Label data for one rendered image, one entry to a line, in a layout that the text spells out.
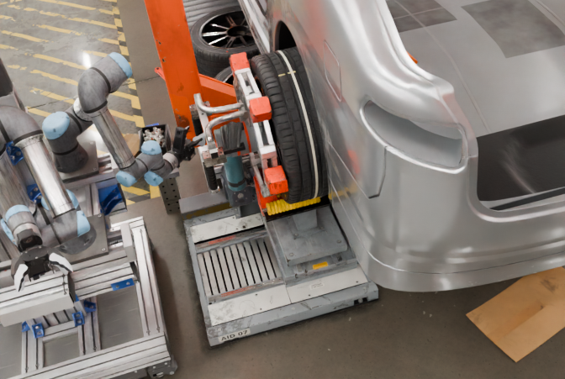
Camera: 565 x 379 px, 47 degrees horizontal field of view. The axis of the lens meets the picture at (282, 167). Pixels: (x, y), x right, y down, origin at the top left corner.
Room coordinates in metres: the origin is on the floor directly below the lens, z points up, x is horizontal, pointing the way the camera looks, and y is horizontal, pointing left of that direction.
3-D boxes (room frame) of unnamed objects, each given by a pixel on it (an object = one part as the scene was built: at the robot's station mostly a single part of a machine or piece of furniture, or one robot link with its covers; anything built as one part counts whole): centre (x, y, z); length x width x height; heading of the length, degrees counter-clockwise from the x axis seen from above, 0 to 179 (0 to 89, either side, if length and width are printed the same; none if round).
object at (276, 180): (1.93, 0.03, 0.85); 0.09 x 0.08 x 0.07; 10
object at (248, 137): (2.23, 0.16, 0.85); 0.21 x 0.14 x 0.14; 100
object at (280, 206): (2.14, -0.03, 0.51); 0.29 x 0.06 x 0.06; 100
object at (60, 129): (2.28, 0.91, 0.98); 0.13 x 0.12 x 0.14; 141
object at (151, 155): (2.11, 0.54, 0.91); 0.11 x 0.08 x 0.11; 141
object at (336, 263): (2.27, -0.07, 0.13); 0.50 x 0.36 x 0.10; 10
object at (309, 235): (2.27, -0.07, 0.32); 0.40 x 0.30 x 0.28; 10
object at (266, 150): (2.24, 0.09, 0.85); 0.54 x 0.07 x 0.54; 10
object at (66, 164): (2.28, 0.92, 0.87); 0.15 x 0.15 x 0.10
